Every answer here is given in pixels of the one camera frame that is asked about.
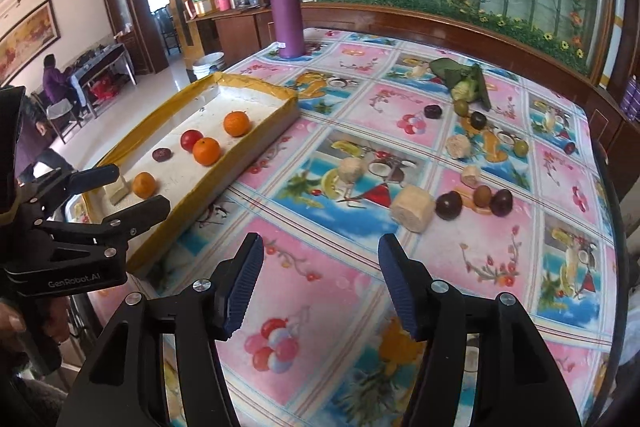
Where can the red cherry tomato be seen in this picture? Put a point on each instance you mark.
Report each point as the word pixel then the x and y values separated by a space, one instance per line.
pixel 190 139

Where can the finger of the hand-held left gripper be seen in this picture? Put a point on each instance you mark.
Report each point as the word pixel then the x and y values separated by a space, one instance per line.
pixel 130 222
pixel 75 184

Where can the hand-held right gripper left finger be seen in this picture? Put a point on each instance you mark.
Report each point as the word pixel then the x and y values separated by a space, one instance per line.
pixel 242 287

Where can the dark purple passion fruit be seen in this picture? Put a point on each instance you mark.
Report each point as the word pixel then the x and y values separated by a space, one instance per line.
pixel 448 206
pixel 501 203

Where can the small tangerine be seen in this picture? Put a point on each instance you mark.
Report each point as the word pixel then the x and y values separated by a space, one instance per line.
pixel 144 185

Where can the small red cherry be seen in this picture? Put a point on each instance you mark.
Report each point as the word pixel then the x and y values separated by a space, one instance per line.
pixel 569 147

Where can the white bucket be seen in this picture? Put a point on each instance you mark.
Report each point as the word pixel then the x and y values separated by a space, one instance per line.
pixel 207 66

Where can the large peeled sugarcane chunk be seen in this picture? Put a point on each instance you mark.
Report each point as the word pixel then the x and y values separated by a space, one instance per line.
pixel 412 209

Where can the small peeled sugarcane chunk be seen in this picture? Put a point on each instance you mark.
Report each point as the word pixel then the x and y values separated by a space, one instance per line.
pixel 471 176

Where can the white foam box yellow tape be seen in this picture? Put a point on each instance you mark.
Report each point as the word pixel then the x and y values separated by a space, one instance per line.
pixel 250 107

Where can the red jujube date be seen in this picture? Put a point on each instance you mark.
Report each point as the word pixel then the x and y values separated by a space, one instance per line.
pixel 161 154

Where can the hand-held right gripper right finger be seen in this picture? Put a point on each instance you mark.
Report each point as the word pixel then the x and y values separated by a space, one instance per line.
pixel 400 287

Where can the brown kiwi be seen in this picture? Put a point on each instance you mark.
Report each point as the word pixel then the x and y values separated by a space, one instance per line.
pixel 483 196

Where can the dining table with cloth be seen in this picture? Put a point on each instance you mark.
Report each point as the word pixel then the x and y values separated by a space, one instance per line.
pixel 102 62

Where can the purple thermos bottle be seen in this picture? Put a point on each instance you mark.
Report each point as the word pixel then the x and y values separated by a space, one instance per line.
pixel 286 12

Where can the person's left hand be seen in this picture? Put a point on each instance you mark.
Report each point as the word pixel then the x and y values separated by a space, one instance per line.
pixel 12 322

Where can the yellowish orange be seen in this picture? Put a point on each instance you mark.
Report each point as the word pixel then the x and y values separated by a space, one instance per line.
pixel 237 123

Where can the wooden sideboard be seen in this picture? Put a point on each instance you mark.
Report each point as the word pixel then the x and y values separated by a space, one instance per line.
pixel 235 34

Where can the dark plum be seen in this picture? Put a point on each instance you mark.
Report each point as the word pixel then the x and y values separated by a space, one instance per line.
pixel 432 112
pixel 478 120

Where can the framed wall painting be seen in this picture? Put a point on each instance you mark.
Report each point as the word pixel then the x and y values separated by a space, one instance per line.
pixel 27 39

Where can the dark wooden chair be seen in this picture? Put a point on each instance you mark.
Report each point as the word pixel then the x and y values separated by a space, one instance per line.
pixel 169 29

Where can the metal chair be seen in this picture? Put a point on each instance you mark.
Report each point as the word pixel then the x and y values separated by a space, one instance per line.
pixel 57 112

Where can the medium peeled sugarcane chunk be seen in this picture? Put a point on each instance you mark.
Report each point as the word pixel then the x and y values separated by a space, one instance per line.
pixel 352 169
pixel 459 147

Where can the pale green fruit with leaves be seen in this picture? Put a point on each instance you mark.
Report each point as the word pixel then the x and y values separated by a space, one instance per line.
pixel 462 82

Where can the green jujube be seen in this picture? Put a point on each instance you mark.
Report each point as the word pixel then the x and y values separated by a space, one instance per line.
pixel 521 148
pixel 461 108

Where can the white sugarcane cube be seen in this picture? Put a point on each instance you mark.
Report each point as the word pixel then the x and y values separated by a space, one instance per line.
pixel 116 191

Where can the large deep orange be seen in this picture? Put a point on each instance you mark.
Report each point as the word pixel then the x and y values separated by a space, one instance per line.
pixel 206 151

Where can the printed plastic tablecloth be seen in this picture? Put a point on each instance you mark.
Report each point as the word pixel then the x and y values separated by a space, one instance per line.
pixel 320 257

